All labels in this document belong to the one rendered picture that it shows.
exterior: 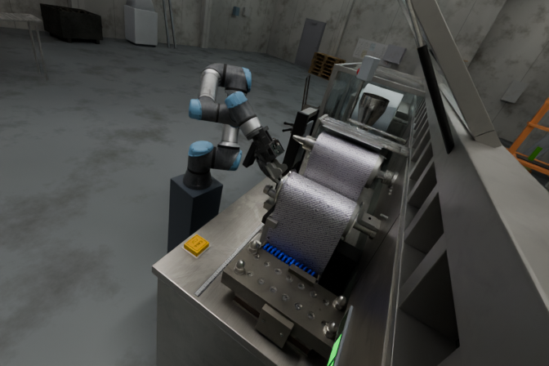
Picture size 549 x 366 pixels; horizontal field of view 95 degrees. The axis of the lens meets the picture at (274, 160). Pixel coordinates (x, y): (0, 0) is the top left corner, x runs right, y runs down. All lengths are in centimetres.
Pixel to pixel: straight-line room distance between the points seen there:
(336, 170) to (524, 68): 1131
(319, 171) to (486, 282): 83
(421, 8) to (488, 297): 42
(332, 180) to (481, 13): 1088
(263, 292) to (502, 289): 71
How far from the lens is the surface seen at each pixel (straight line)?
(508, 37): 1212
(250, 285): 88
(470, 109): 54
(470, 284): 28
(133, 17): 981
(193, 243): 110
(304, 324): 86
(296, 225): 89
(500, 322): 24
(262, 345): 95
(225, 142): 131
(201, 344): 117
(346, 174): 100
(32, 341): 209
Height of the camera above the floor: 175
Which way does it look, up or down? 28 degrees down
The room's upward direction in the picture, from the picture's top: 15 degrees clockwise
